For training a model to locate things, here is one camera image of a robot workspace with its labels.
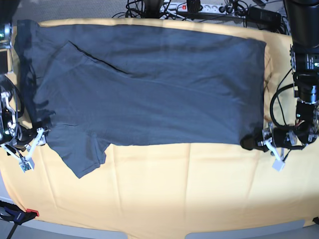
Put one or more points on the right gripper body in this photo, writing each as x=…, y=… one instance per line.
x=16, y=138

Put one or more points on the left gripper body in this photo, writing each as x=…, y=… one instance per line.
x=279, y=138

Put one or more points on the blue-grey T-shirt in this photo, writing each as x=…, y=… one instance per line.
x=97, y=85

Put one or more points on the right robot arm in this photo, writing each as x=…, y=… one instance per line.
x=21, y=112

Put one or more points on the blue red table clamp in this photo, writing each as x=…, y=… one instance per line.
x=13, y=214

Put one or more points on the yellow table cloth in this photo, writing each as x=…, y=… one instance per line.
x=167, y=191

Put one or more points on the black power adapter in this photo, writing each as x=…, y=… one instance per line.
x=259, y=15

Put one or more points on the white power strip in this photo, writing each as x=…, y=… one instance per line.
x=206, y=10

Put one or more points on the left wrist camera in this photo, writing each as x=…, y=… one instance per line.
x=278, y=165

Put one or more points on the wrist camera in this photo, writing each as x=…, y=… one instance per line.
x=278, y=165
x=27, y=165

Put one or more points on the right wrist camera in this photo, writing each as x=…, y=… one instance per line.
x=27, y=165

